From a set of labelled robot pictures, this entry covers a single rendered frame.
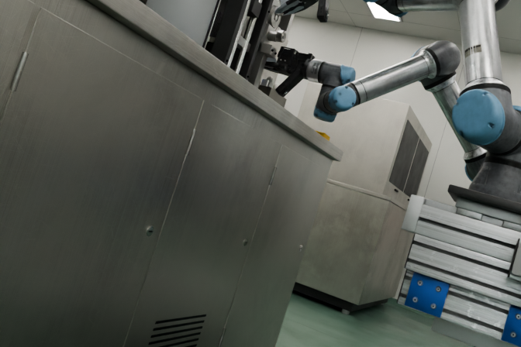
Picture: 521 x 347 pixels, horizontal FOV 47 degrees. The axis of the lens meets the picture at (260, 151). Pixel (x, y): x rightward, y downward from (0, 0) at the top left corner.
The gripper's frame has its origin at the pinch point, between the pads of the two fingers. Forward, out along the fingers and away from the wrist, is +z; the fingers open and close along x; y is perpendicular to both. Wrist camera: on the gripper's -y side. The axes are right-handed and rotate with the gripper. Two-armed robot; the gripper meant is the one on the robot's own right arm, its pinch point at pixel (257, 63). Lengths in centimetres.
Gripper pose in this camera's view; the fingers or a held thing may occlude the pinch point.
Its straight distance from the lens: 211.5
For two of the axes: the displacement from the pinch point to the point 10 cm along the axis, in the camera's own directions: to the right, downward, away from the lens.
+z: -8.8, -2.5, 4.1
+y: 3.0, -9.5, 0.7
